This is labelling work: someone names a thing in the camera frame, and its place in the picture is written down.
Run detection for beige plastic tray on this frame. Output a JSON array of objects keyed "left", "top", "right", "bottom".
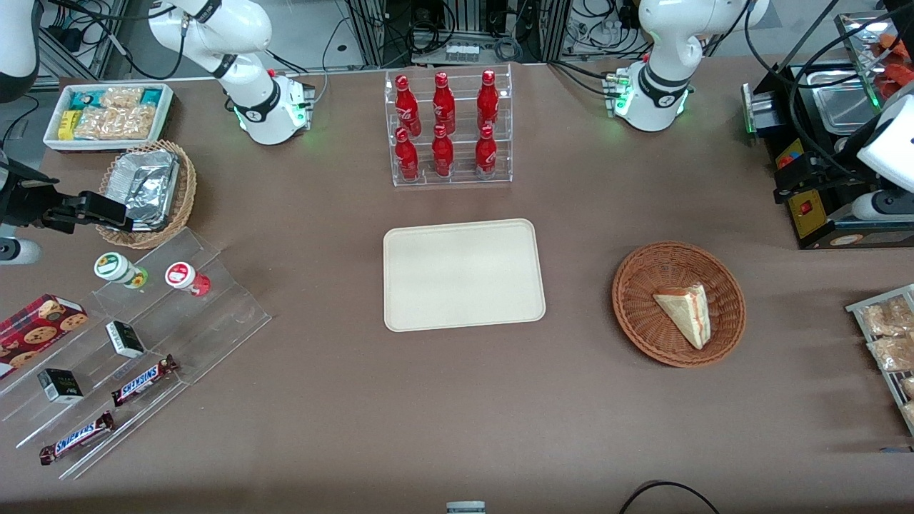
[{"left": 383, "top": 218, "right": 547, "bottom": 333}]

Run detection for steel warmer pan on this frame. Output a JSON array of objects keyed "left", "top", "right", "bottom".
[{"left": 813, "top": 84, "right": 885, "bottom": 134}]

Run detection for green label yoghurt cup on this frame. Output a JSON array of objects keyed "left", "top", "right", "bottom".
[{"left": 94, "top": 252, "right": 149, "bottom": 290}]

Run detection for red label yoghurt cup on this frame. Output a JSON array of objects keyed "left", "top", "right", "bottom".
[{"left": 165, "top": 262, "right": 212, "bottom": 298}]

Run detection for clear acrylic bottle rack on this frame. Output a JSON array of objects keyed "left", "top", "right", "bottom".
[{"left": 384, "top": 64, "right": 514, "bottom": 188}]

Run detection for small black box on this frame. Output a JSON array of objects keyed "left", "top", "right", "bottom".
[
  {"left": 37, "top": 368, "right": 85, "bottom": 405},
  {"left": 106, "top": 321, "right": 146, "bottom": 359}
]

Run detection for clear nut snack bag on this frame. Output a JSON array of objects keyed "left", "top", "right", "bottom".
[
  {"left": 100, "top": 87, "right": 145, "bottom": 109},
  {"left": 74, "top": 105, "right": 158, "bottom": 141}
]

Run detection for grey arm base connector box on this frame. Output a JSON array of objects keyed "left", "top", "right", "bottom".
[
  {"left": 284, "top": 74, "right": 316, "bottom": 131},
  {"left": 602, "top": 69, "right": 635, "bottom": 117}
]

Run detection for Snickers chocolate bar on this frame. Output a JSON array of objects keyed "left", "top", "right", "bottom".
[
  {"left": 111, "top": 354, "right": 180, "bottom": 408},
  {"left": 39, "top": 410, "right": 116, "bottom": 466}
]

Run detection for triangle sandwich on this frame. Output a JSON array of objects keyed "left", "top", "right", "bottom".
[{"left": 653, "top": 283, "right": 712, "bottom": 351}]

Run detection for red cola bottle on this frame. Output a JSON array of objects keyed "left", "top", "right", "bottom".
[
  {"left": 474, "top": 124, "right": 498, "bottom": 178},
  {"left": 395, "top": 74, "right": 423, "bottom": 137},
  {"left": 395, "top": 127, "right": 421, "bottom": 181},
  {"left": 432, "top": 71, "right": 456, "bottom": 135},
  {"left": 476, "top": 69, "right": 500, "bottom": 130},
  {"left": 431, "top": 124, "right": 455, "bottom": 178}
]

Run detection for black floor cable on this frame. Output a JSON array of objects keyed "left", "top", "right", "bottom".
[{"left": 618, "top": 480, "right": 723, "bottom": 514}]

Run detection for brown round wicker basket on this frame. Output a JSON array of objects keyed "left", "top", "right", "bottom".
[{"left": 612, "top": 241, "right": 748, "bottom": 368}]

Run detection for red cookie box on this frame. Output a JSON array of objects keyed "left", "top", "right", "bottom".
[{"left": 0, "top": 293, "right": 89, "bottom": 380}]

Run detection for clear acrylic stepped shelf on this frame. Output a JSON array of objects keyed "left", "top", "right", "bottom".
[{"left": 0, "top": 227, "right": 273, "bottom": 480}]

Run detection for grey wire rack tray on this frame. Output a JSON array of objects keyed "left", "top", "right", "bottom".
[{"left": 845, "top": 283, "right": 914, "bottom": 437}]

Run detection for red food skewers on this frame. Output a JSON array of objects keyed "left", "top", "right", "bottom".
[{"left": 873, "top": 32, "right": 914, "bottom": 102}]

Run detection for black food warmer machine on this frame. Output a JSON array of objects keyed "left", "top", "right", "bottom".
[{"left": 741, "top": 11, "right": 914, "bottom": 251}]

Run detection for white snack bin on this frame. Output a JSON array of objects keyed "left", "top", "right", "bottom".
[{"left": 43, "top": 83, "right": 175, "bottom": 153}]

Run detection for silver foil container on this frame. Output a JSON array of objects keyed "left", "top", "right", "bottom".
[{"left": 105, "top": 149, "right": 180, "bottom": 231}]

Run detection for light wicker basket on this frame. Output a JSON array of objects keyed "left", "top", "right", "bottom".
[{"left": 95, "top": 140, "right": 199, "bottom": 250}]

